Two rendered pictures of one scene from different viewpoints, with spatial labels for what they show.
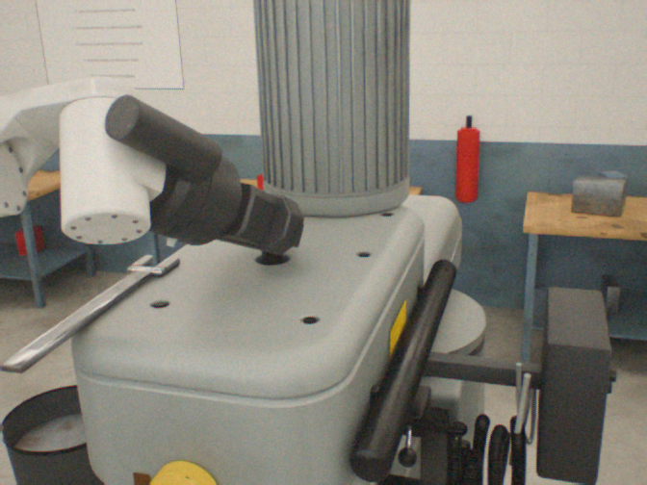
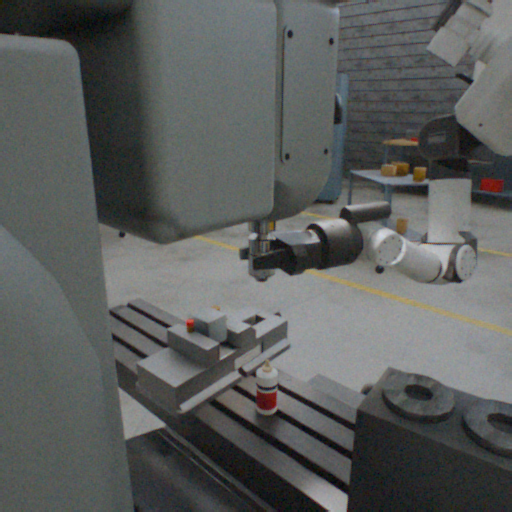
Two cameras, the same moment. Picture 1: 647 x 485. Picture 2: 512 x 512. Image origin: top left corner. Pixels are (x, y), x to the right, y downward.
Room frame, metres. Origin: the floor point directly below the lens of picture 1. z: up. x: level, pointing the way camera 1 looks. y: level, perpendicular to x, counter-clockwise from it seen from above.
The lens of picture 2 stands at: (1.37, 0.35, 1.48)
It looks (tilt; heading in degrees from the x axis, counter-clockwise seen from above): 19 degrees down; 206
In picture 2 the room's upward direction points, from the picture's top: straight up
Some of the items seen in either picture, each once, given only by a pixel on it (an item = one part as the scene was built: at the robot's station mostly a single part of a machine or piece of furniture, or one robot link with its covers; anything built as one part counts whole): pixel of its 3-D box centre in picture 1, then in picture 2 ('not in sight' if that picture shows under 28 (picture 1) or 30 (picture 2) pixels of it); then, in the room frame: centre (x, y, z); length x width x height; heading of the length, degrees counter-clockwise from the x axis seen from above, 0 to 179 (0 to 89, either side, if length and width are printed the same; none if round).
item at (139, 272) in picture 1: (99, 304); not in sight; (0.60, 0.21, 1.89); 0.24 x 0.04 x 0.01; 164
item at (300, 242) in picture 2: not in sight; (307, 249); (0.65, 0.11, 1.23); 0.13 x 0.12 x 0.10; 51
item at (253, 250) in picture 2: not in sight; (261, 257); (0.72, 0.05, 1.23); 0.05 x 0.05 x 0.06
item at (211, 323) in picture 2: not in sight; (207, 326); (0.67, -0.09, 1.04); 0.06 x 0.05 x 0.06; 75
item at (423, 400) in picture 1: (407, 423); not in sight; (0.74, -0.09, 1.66); 0.12 x 0.04 x 0.04; 163
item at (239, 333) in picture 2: not in sight; (226, 326); (0.62, -0.07, 1.02); 0.12 x 0.06 x 0.04; 75
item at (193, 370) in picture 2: not in sight; (218, 344); (0.64, -0.08, 0.98); 0.35 x 0.15 x 0.11; 165
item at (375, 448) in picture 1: (413, 343); not in sight; (0.71, -0.10, 1.79); 0.45 x 0.04 x 0.04; 163
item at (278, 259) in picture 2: not in sight; (270, 261); (0.74, 0.08, 1.23); 0.06 x 0.02 x 0.03; 141
